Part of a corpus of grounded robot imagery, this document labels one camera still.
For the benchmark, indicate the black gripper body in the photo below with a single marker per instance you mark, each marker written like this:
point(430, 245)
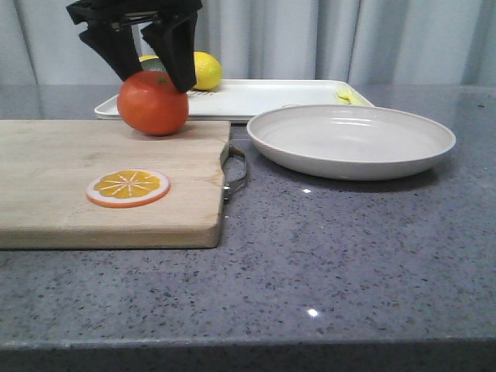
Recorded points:
point(116, 16)

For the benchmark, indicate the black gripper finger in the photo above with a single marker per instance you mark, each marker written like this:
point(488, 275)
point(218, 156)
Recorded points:
point(173, 41)
point(115, 47)

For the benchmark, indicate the orange mandarin fruit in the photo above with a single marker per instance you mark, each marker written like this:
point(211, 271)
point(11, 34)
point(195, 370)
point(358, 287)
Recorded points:
point(149, 102)

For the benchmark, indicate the beige round plate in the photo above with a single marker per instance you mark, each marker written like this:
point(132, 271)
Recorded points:
point(350, 142)

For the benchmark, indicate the white rectangular tray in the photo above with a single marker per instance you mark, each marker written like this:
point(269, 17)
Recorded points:
point(238, 100)

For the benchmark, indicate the yellow green item on tray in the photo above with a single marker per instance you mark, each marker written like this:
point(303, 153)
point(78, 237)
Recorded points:
point(347, 96)

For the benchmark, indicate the yellow lemon left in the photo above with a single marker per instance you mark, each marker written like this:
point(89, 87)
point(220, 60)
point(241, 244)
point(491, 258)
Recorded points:
point(149, 58)

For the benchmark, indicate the yellow lemon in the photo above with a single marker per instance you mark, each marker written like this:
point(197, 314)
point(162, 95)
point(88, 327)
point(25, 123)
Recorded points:
point(208, 71)
point(149, 58)

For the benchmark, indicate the green lime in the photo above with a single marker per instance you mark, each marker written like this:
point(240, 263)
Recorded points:
point(153, 64)

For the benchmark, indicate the yellow lemon right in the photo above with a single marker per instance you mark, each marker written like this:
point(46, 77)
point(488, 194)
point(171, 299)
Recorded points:
point(208, 71)

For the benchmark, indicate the wooden cutting board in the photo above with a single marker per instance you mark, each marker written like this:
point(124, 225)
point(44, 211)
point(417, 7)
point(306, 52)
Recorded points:
point(46, 166)

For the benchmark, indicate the orange slice toy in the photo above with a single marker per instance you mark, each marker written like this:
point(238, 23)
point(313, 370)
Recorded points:
point(128, 188)

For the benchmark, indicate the grey curtain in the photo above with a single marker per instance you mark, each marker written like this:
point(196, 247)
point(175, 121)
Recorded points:
point(359, 42)

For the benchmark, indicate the metal cutting board handle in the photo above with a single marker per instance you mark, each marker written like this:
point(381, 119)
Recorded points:
point(234, 169)

